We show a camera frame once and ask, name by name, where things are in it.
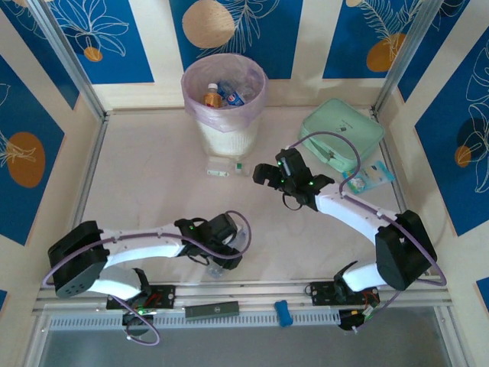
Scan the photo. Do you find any tall clear bottle white cap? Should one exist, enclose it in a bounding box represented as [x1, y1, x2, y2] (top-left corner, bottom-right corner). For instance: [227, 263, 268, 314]
[206, 228, 249, 278]

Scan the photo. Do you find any blue label bottle white cap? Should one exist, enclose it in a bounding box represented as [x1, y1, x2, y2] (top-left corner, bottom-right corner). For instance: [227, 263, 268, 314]
[228, 90, 248, 108]

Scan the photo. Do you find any red orange label bottle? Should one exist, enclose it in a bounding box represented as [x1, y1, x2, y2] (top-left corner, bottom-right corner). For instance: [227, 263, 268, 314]
[203, 83, 224, 109]

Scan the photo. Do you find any white ribbed waste bin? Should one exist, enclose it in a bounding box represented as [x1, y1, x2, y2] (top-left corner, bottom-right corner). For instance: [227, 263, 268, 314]
[196, 113, 261, 158]

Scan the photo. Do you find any pink plastic bin liner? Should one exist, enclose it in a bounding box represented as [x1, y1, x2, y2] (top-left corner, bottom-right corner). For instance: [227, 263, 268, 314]
[180, 52, 268, 134]

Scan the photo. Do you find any small clear bottle green label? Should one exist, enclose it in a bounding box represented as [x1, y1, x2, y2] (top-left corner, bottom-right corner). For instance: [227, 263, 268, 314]
[207, 159, 231, 179]

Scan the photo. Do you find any dark grey flat device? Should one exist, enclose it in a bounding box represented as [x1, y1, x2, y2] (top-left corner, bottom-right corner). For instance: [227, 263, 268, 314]
[185, 300, 241, 319]

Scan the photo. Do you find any mint green zip pouch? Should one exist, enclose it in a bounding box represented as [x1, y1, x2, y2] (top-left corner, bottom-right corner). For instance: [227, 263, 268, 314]
[299, 98, 386, 174]

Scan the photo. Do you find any blue bone-shaped object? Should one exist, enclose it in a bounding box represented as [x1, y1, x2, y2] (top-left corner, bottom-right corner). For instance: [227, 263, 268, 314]
[274, 300, 293, 328]

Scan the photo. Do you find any blue white wipes packet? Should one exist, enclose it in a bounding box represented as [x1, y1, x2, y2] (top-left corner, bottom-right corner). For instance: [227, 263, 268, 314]
[342, 160, 397, 195]

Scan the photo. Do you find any grey metal panel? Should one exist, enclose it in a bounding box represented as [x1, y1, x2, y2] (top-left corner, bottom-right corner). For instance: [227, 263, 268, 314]
[37, 328, 450, 367]

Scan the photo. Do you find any aluminium cross rail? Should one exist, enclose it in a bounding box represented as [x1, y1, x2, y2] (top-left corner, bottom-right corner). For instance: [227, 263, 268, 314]
[32, 274, 452, 315]

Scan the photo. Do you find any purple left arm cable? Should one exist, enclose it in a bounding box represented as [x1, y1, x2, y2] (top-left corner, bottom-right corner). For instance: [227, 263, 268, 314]
[42, 209, 253, 346]

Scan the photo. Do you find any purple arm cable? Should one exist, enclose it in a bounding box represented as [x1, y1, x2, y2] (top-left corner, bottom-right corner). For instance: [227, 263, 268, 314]
[284, 131, 448, 326]
[42, 209, 253, 346]

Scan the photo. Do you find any grey slotted cable duct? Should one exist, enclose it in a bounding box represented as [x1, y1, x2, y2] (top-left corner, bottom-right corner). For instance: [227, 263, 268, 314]
[47, 309, 341, 332]

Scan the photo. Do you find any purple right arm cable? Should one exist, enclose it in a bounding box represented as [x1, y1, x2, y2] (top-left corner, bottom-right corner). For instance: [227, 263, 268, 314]
[284, 131, 448, 326]

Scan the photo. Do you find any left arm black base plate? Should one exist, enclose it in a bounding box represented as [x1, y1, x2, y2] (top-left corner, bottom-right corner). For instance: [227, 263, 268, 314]
[105, 284, 176, 310]

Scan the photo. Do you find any aluminium side rail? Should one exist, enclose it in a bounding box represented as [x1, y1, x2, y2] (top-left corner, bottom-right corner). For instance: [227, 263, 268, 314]
[57, 114, 111, 284]
[372, 110, 432, 276]

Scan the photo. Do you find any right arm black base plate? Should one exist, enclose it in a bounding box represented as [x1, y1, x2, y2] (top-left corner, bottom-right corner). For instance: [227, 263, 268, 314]
[308, 281, 381, 307]

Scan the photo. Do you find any aluminium frame post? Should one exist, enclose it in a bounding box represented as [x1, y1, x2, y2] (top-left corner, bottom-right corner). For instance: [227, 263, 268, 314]
[372, 0, 446, 114]
[28, 0, 108, 120]

